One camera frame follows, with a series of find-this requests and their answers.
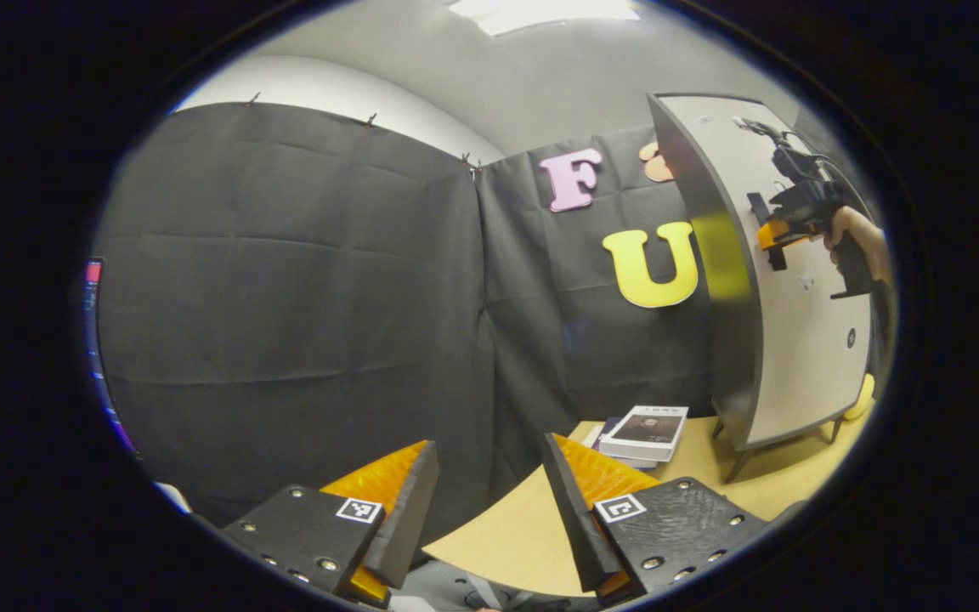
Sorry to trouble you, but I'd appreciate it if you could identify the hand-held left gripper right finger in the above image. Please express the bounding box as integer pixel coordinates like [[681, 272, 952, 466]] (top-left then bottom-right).
[[543, 433, 771, 606]]

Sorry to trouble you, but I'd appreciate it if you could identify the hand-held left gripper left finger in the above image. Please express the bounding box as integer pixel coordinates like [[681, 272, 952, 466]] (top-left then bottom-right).
[[219, 440, 439, 609]]

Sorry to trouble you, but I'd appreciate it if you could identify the black door handle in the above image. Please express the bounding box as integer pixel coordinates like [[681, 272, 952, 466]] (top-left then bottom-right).
[[747, 192, 788, 271]]

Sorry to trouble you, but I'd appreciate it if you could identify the light grey cabinet door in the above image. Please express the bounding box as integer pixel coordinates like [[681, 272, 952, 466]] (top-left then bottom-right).
[[658, 95, 874, 449]]

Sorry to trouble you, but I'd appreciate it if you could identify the dark grey cabinet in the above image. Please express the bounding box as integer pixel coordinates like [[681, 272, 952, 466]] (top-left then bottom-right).
[[648, 92, 877, 484]]

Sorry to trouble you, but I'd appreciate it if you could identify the blue book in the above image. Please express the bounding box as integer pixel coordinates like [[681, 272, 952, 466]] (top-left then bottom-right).
[[583, 416, 660, 472]]

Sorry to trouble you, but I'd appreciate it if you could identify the white book with portrait cover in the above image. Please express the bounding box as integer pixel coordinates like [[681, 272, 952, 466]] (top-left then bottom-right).
[[598, 405, 689, 463]]

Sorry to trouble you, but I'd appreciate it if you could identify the yellow round sponge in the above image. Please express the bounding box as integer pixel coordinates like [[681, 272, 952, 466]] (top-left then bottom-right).
[[844, 372, 876, 422]]

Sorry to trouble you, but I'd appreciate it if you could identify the black backdrop cloth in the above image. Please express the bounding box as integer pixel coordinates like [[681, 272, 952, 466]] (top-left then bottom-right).
[[94, 102, 881, 528]]

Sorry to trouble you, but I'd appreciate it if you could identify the large ceiling light panel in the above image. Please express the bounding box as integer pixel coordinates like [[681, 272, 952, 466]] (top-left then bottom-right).
[[447, 0, 641, 37]]

